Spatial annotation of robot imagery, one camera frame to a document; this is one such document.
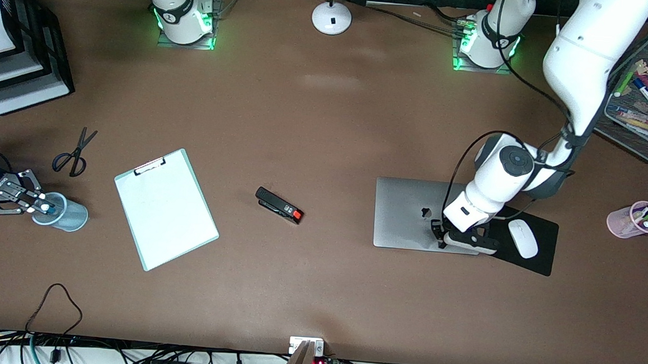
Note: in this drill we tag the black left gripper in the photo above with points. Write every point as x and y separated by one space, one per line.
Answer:
438 230

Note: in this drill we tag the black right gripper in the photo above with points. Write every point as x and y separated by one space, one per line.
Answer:
2 189

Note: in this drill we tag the silver laptop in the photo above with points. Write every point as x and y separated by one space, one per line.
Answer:
401 209

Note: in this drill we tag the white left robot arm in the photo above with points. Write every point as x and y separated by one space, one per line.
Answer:
590 52

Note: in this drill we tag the light blue mesh cup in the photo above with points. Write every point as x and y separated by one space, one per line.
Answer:
68 217

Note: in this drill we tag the black scissors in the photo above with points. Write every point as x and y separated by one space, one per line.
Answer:
78 153

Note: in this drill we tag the white computer mouse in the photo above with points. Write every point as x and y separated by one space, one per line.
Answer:
523 240

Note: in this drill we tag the black mouse pad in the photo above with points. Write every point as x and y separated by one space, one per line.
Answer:
545 246

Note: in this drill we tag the teal clipboard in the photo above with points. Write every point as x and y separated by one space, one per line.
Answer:
147 167

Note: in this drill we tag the white paper sheet on clipboard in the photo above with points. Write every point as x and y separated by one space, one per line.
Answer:
170 217

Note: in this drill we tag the black stacked letter tray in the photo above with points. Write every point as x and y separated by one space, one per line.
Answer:
45 41

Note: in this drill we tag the black stapler orange tip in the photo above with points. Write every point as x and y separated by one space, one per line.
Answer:
277 203

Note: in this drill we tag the pink translucent cup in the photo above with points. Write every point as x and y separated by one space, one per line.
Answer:
619 222

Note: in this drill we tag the white lamp base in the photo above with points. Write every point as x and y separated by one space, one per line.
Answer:
331 19

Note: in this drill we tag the white bracket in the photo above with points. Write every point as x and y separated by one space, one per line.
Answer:
298 343

